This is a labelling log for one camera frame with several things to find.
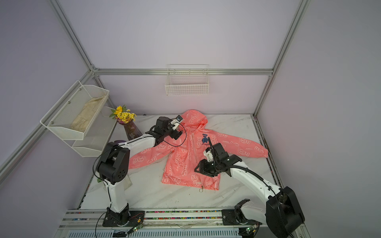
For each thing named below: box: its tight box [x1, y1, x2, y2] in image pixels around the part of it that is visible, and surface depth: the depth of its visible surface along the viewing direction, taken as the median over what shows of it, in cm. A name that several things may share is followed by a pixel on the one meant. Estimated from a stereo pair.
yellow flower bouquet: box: [109, 104, 137, 124], surface depth 90 cm
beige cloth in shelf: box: [70, 95, 106, 133], surface depth 81 cm
